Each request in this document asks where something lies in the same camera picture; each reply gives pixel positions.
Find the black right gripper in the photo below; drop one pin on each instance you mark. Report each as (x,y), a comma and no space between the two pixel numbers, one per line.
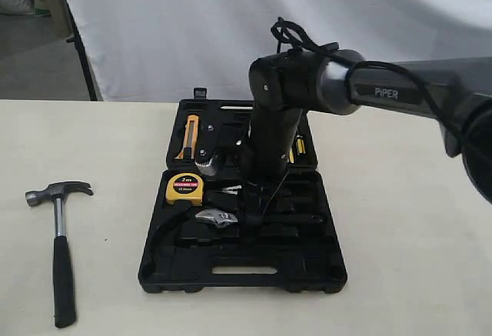
(262,174)

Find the adjustable wrench black handle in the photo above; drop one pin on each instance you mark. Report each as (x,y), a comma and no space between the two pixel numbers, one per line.
(222,219)

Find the claw hammer black grip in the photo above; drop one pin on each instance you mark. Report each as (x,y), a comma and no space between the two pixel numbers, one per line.
(65,313)

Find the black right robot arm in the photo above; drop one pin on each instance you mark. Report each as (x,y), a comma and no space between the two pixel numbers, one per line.
(454,92)

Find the black plastic tool case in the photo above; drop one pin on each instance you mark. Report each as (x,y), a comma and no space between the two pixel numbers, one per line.
(182,254)

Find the yellow tape measure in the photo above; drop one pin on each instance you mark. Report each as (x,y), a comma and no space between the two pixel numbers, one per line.
(185,187)

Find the orange utility knife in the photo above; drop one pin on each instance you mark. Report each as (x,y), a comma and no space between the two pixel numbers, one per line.
(190,138)

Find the white backdrop cloth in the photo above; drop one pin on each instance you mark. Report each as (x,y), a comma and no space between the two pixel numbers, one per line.
(159,50)

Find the black backdrop stand pole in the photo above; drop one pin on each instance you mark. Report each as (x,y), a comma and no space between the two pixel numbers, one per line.
(76,40)

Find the brown cardboard box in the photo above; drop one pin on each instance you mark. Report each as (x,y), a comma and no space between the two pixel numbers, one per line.
(61,18)

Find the orange handled pliers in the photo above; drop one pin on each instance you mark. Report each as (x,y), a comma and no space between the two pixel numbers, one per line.
(231,190)

